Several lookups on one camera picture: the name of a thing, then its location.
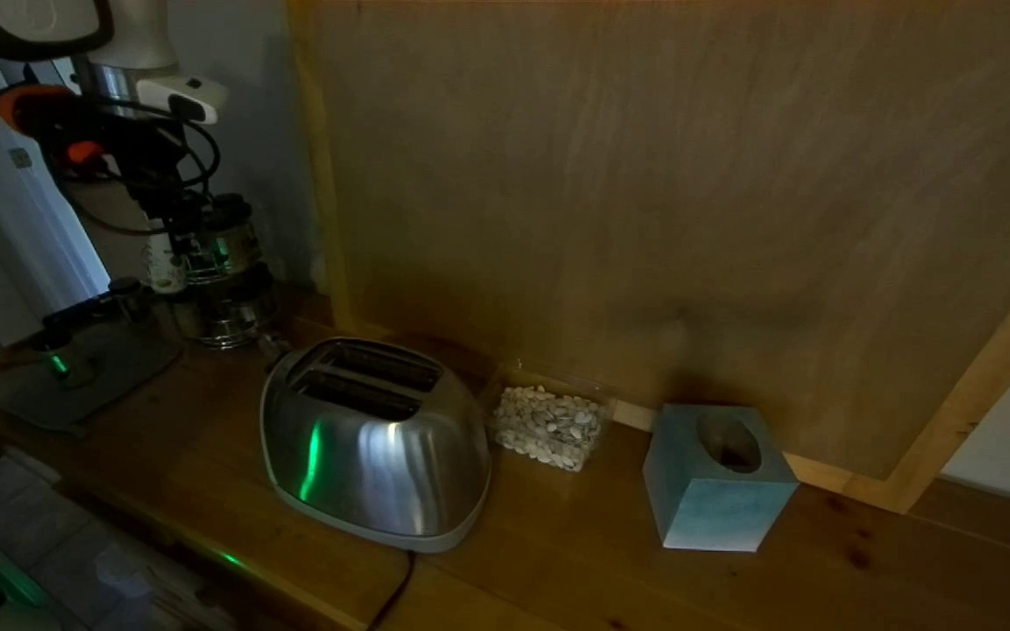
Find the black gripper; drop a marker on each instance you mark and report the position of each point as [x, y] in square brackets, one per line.
[165, 161]

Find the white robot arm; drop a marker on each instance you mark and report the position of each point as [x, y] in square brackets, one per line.
[120, 54]

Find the grey mat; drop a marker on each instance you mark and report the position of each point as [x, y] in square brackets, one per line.
[72, 374]

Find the stainless steel toaster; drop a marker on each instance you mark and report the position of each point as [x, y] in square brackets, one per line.
[376, 441]

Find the blue cube holder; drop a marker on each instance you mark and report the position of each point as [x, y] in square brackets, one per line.
[713, 478]

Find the wooden back board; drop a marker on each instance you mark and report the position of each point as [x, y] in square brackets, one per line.
[796, 205]

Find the two-tier wire spice rack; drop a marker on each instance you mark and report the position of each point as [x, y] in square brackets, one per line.
[225, 297]

